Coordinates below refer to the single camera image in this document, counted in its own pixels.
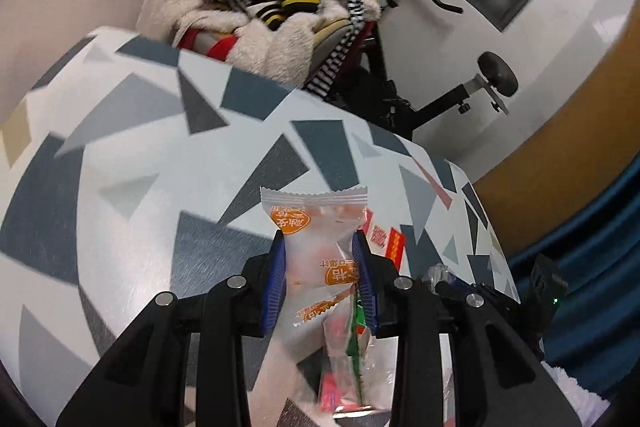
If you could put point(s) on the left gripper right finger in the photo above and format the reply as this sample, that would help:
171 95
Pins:
366 280

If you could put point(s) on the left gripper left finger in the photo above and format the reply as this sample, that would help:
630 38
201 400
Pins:
273 284

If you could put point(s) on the clear orange snack wrapper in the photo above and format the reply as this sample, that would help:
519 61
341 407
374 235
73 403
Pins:
321 272

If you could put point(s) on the clear bag white cotton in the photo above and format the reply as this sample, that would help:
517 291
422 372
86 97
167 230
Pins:
441 281

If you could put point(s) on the green white candy wrapper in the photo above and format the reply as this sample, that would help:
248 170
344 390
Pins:
346 338

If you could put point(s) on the grey fleece right forearm sleeve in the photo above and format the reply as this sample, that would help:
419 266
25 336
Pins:
588 405

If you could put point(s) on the red cigarette pack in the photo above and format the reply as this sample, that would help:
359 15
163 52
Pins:
386 242

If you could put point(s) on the blue curtain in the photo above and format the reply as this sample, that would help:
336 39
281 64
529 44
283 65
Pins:
594 335

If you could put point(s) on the wooden door panel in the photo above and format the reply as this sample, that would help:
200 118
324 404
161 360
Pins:
574 156

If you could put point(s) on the geometric pattern tablecloth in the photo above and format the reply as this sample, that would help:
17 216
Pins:
133 168

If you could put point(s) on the chair under clothes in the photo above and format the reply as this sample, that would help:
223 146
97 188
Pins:
350 16

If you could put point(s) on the white fleece garment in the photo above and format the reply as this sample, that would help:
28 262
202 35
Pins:
291 54

